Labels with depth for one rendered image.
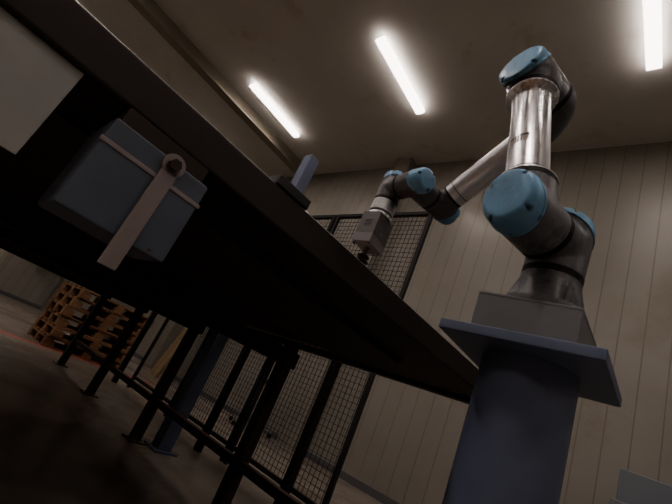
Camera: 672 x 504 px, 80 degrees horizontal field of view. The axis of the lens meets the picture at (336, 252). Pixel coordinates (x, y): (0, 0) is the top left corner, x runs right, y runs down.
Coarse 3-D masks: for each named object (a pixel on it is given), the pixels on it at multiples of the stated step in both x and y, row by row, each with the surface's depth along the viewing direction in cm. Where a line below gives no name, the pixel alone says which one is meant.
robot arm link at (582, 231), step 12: (576, 216) 81; (576, 228) 78; (588, 228) 80; (564, 240) 76; (576, 240) 78; (588, 240) 80; (552, 252) 78; (564, 252) 78; (576, 252) 78; (588, 252) 80; (564, 264) 77; (576, 264) 78; (588, 264) 80
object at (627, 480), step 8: (624, 472) 291; (632, 472) 289; (624, 480) 289; (632, 480) 286; (640, 480) 284; (648, 480) 282; (656, 480) 280; (624, 488) 287; (632, 488) 284; (640, 488) 282; (648, 488) 280; (656, 488) 278; (664, 488) 276; (616, 496) 287; (624, 496) 284; (632, 496) 282; (640, 496) 280; (648, 496) 278; (656, 496) 276; (664, 496) 274
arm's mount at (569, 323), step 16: (480, 304) 78; (496, 304) 76; (512, 304) 74; (528, 304) 73; (544, 304) 71; (560, 304) 70; (480, 320) 76; (496, 320) 74; (512, 320) 73; (528, 320) 71; (544, 320) 70; (560, 320) 68; (576, 320) 67; (544, 336) 68; (560, 336) 67; (576, 336) 66; (592, 336) 75
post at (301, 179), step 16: (304, 160) 334; (304, 176) 326; (208, 336) 281; (224, 336) 279; (208, 352) 271; (192, 368) 272; (208, 368) 272; (192, 384) 264; (176, 400) 264; (192, 400) 264; (160, 432) 256; (176, 432) 257; (160, 448) 250
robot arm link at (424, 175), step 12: (420, 168) 113; (396, 180) 119; (408, 180) 115; (420, 180) 112; (432, 180) 115; (396, 192) 120; (408, 192) 117; (420, 192) 114; (432, 192) 117; (420, 204) 120
